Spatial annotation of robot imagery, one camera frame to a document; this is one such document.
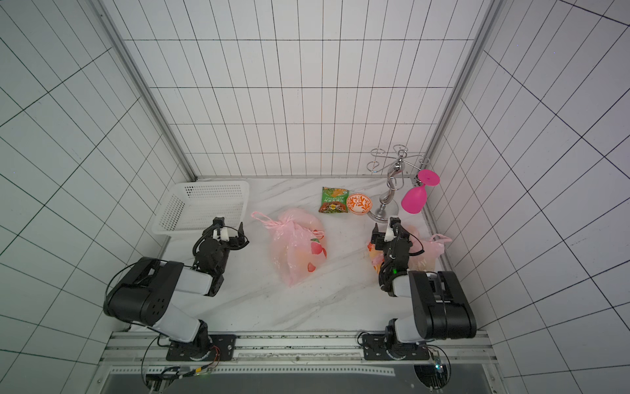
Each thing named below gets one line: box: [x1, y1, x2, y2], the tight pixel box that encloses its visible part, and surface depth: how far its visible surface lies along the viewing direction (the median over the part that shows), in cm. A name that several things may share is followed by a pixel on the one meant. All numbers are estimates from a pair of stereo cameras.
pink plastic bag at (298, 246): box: [251, 208, 328, 287], surface depth 83 cm
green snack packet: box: [318, 186, 351, 214], surface depth 109 cm
